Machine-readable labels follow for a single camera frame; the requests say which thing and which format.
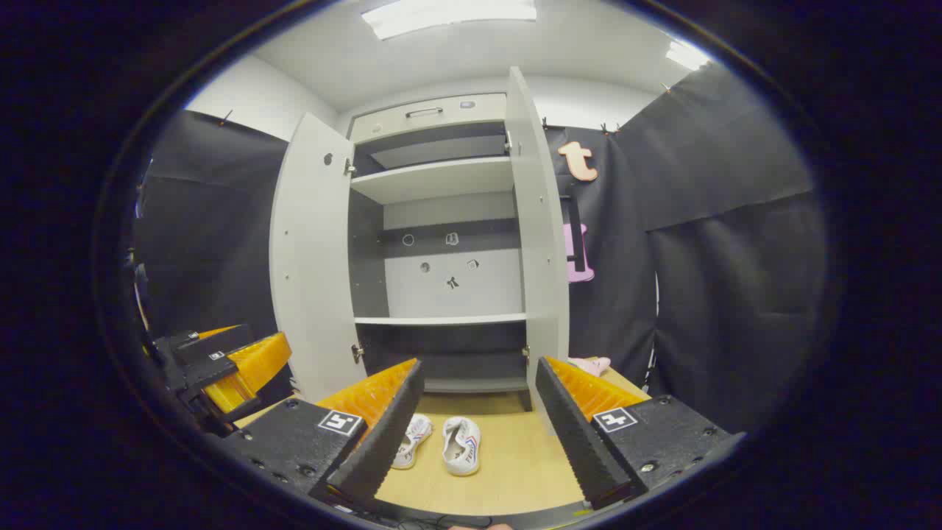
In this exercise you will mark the green and pink plush toy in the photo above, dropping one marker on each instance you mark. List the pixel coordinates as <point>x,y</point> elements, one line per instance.
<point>592,364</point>

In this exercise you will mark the white shoe cabinet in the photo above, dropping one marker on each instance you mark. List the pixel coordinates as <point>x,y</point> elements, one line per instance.
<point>441,180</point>

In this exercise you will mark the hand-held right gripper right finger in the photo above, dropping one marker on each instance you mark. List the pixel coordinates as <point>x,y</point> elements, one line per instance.
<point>570,434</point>

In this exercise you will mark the white cabinet drawer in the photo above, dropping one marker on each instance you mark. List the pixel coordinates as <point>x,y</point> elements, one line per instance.
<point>441,118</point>

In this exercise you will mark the white cabinet door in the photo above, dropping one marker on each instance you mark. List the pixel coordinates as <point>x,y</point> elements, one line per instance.
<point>313,258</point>
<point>541,243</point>

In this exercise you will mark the large ceiling light panel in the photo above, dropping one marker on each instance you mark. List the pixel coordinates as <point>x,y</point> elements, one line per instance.
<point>449,16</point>

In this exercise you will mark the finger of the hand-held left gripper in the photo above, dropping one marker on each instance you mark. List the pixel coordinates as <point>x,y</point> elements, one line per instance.
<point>257,361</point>
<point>213,342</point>

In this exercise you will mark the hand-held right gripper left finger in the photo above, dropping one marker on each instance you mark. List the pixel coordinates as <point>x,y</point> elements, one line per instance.
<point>390,434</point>

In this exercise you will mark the white shoe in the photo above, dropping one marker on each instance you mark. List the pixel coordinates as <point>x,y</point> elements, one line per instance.
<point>461,445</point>
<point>412,440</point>

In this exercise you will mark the small ceiling light panel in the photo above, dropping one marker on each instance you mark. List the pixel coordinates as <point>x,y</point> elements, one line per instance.
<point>688,55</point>

